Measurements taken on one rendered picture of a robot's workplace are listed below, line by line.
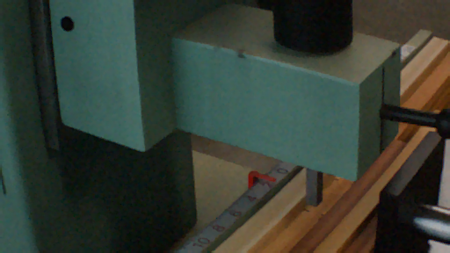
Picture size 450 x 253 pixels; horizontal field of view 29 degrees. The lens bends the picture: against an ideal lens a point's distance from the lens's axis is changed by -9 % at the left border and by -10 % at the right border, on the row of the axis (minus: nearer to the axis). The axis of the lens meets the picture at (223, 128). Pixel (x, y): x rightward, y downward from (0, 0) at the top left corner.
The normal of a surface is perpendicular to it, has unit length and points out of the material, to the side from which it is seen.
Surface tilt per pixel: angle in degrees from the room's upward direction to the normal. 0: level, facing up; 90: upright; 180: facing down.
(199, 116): 90
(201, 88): 90
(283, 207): 0
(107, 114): 90
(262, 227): 0
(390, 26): 0
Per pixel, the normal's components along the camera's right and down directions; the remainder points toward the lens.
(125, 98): -0.55, 0.44
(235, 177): -0.04, -0.87
